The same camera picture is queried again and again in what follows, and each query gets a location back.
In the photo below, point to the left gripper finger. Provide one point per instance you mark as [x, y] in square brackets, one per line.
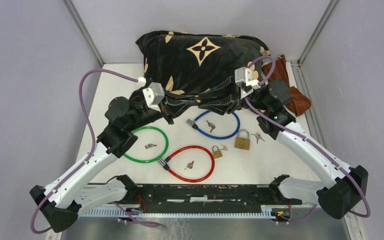
[174, 110]
[181, 97]

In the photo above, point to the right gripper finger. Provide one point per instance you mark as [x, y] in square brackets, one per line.
[222, 106]
[223, 90]

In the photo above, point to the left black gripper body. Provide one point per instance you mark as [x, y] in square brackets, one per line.
[167, 111]

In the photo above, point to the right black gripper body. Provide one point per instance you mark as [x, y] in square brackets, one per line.
[242, 103]

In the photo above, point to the blue cable lock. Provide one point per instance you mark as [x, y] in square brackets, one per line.
[193, 124]

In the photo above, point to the large brass padlock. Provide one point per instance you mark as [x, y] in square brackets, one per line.
[242, 140]

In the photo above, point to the small silver keys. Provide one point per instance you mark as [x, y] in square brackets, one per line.
[150, 145]

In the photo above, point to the small brass padlock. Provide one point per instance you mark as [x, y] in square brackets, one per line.
[216, 152]

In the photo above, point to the green cable lock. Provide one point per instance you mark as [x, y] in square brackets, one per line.
[151, 135]

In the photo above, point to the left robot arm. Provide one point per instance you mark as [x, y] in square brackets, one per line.
[65, 199]

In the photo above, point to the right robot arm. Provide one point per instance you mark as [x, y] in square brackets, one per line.
[341, 188]

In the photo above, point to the blue lock keys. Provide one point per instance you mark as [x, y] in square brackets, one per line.
[210, 125]

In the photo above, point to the red lock keys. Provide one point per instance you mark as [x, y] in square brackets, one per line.
[190, 165]

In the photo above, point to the black floral pillow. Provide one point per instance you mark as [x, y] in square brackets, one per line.
[189, 64]

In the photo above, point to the large padlock keys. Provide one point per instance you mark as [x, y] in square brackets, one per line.
[258, 137]

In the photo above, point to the small padlock keys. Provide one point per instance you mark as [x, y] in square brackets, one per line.
[223, 147]

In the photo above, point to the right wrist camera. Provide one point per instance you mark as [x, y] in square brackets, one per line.
[246, 83]

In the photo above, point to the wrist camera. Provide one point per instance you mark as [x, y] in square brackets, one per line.
[246, 83]
[153, 95]

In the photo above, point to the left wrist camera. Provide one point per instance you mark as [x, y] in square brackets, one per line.
[153, 95]

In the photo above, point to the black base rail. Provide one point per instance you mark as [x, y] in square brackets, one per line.
[206, 198]

